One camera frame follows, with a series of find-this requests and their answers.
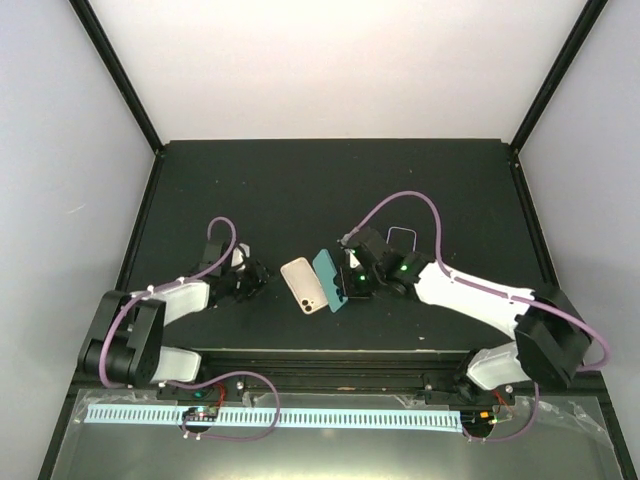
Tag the black frame post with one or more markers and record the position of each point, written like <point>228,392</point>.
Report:
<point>570,49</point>
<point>89,20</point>

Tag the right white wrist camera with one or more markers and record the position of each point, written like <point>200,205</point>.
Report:
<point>349,247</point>

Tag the teal phone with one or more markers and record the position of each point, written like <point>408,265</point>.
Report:
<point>328,276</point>

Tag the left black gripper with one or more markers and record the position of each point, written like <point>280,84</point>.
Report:
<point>258,278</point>

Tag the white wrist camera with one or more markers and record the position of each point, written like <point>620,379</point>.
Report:
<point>349,247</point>
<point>240,257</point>

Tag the white slotted cable duct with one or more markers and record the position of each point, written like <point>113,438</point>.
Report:
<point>311,418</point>

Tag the black aluminium front rail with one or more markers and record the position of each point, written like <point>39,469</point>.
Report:
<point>434,377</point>

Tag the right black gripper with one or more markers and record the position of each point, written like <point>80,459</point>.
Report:
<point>345,284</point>

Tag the lavender phone case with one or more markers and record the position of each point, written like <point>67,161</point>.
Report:
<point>402,239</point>

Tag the beige phone case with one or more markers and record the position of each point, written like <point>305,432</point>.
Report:
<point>304,285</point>

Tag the right black frame post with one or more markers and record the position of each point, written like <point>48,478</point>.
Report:
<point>570,49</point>

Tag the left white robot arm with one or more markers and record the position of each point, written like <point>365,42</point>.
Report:
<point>124,344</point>

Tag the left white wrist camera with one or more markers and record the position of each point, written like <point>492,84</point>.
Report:
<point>240,257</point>

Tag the left black frame post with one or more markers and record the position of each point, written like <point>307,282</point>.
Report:
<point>89,20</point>

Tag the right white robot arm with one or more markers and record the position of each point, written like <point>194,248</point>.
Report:
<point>547,338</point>

